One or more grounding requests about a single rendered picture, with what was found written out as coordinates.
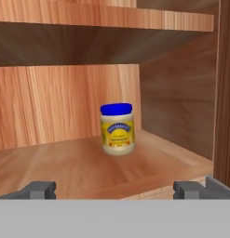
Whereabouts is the wooden cabinet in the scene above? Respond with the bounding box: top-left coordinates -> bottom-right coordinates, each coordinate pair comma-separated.
0,0 -> 222,201

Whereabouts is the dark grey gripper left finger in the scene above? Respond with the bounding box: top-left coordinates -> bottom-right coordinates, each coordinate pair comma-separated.
0,180 -> 57,201

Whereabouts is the blue-lidded mayonnaise jar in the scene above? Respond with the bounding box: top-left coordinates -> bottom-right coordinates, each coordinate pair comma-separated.
100,102 -> 136,157

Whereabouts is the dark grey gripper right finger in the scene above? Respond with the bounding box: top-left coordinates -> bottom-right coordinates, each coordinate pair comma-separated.
172,175 -> 230,201

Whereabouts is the wooden cabinet door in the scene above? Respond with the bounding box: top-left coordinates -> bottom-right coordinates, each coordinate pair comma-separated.
212,0 -> 230,191

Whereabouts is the wooden cabinet shelf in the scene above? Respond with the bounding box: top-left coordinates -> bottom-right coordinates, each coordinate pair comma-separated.
0,0 -> 215,67

